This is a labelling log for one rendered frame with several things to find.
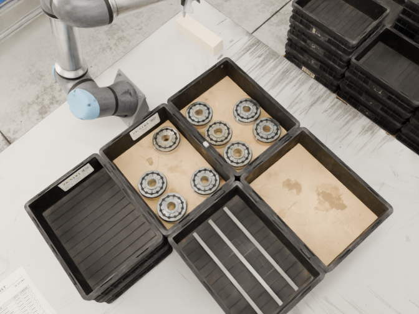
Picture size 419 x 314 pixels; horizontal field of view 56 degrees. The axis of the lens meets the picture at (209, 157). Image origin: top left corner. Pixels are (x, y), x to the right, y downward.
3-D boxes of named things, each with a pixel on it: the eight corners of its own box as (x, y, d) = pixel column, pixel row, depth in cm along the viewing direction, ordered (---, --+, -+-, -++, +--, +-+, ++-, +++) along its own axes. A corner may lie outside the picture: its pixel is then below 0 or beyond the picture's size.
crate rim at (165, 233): (98, 153, 138) (96, 150, 136) (165, 104, 144) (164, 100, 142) (166, 239, 124) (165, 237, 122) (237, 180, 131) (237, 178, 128)
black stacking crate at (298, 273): (172, 245, 133) (166, 238, 123) (237, 190, 139) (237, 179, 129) (250, 344, 119) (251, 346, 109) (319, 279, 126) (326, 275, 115)
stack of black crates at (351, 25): (281, 58, 241) (290, 2, 200) (313, 29, 248) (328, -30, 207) (333, 95, 228) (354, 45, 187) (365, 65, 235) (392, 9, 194)
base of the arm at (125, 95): (111, 107, 167) (91, 110, 160) (116, 74, 160) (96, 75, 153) (134, 123, 161) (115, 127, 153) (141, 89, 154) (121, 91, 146)
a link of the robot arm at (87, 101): (108, 123, 155) (78, 128, 145) (90, 99, 159) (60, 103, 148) (120, 101, 148) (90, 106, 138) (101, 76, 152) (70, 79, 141)
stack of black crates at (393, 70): (334, 95, 228) (349, 58, 197) (366, 64, 235) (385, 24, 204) (393, 137, 215) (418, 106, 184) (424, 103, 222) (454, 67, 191)
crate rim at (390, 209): (237, 180, 131) (237, 178, 128) (302, 128, 137) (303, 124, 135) (326, 275, 117) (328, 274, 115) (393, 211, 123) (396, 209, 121)
